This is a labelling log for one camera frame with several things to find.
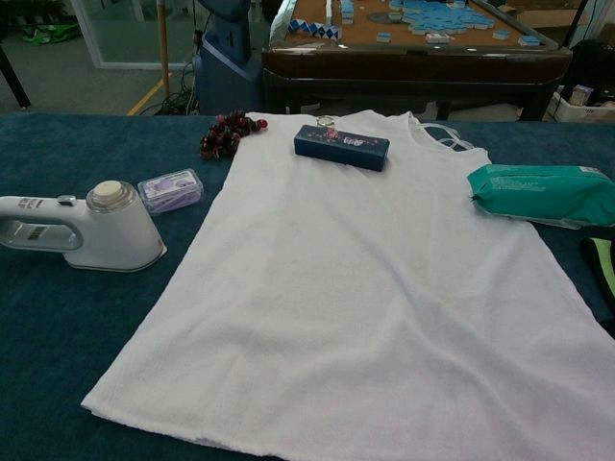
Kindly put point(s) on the wooden pole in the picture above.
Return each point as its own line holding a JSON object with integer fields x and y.
{"x": 164, "y": 48}

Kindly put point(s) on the black bag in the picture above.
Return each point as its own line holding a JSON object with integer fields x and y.
{"x": 596, "y": 62}

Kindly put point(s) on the blue white snake puzzle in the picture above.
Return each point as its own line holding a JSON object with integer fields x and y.
{"x": 312, "y": 30}

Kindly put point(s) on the blue mahjong tile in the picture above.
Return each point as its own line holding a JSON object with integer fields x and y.
{"x": 501, "y": 34}
{"x": 386, "y": 38}
{"x": 529, "y": 41}

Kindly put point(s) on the dark blue rectangular box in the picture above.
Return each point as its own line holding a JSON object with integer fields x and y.
{"x": 341, "y": 149}

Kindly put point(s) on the black table leg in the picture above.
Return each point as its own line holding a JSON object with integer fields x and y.
{"x": 14, "y": 79}

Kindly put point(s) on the green wet wipes pack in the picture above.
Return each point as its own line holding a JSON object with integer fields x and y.
{"x": 538, "y": 192}

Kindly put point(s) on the cardboard box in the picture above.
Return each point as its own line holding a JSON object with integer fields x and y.
{"x": 543, "y": 16}

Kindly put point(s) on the white handheld garment steamer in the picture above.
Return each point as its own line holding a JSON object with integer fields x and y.
{"x": 120, "y": 235}

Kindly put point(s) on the glass partition with white frame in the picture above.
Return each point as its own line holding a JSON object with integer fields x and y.
{"x": 93, "y": 38}

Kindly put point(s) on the white sleeveless shirt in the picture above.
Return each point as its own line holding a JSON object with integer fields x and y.
{"x": 336, "y": 288}

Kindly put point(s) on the white faced mahjong tile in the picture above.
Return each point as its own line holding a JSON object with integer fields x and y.
{"x": 432, "y": 40}
{"x": 445, "y": 40}

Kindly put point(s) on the dark red grape bunch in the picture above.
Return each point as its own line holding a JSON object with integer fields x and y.
{"x": 221, "y": 137}

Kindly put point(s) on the brown mahjong table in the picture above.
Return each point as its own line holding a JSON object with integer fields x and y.
{"x": 408, "y": 62}

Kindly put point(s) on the clear purple plastic box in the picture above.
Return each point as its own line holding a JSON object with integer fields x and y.
{"x": 170, "y": 192}

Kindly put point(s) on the white storage basket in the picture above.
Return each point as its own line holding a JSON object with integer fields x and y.
{"x": 576, "y": 111}

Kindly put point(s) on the green bag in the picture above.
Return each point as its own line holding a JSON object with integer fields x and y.
{"x": 48, "y": 34}

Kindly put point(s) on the teal felt table cover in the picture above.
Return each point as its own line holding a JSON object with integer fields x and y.
{"x": 72, "y": 336}

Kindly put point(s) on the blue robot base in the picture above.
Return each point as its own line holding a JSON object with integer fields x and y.
{"x": 226, "y": 72}

